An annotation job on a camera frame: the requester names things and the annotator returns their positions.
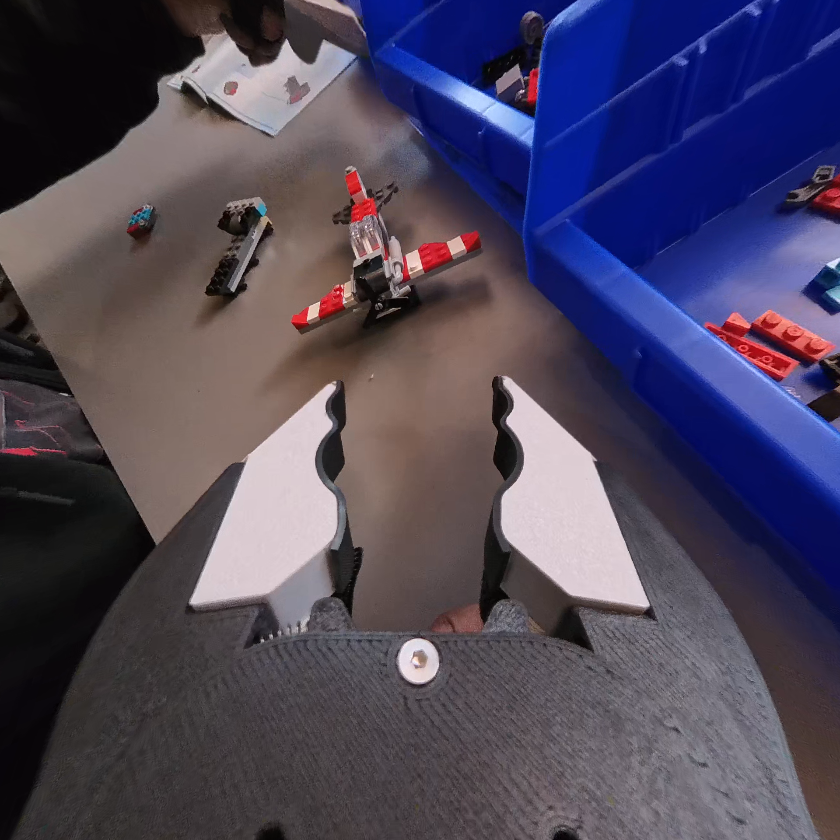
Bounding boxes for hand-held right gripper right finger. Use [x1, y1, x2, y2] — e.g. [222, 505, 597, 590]
[480, 376, 652, 632]

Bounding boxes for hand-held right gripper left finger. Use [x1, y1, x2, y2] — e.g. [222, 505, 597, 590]
[188, 381, 365, 618]

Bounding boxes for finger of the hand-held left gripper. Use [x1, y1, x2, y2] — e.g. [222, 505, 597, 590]
[283, 0, 367, 64]

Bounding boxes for person's left forearm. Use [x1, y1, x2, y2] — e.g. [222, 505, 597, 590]
[0, 0, 227, 212]

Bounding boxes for grey desk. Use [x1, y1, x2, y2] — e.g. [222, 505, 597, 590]
[0, 49, 840, 742]

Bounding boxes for person's right hand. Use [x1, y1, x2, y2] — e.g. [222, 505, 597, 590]
[430, 604, 487, 635]

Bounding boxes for open instruction booklet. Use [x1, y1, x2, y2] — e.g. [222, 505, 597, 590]
[167, 31, 358, 137]

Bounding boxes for blue plastic bin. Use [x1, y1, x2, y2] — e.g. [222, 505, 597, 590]
[524, 0, 840, 595]
[360, 0, 575, 231]

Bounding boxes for pile of dark bricks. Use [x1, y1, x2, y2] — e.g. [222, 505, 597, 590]
[482, 10, 546, 112]

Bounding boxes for grey and black brick assembly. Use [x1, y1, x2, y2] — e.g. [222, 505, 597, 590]
[205, 197, 275, 298]

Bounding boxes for person's dark clothing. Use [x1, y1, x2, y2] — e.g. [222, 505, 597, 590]
[0, 453, 157, 840]

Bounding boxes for black bag with red pattern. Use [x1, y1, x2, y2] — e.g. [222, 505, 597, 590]
[0, 266, 106, 463]

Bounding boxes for red and white brick airplane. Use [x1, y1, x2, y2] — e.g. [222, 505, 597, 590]
[290, 165, 483, 336]

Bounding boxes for loose red and teal bricks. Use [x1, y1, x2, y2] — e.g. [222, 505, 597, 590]
[704, 164, 840, 424]

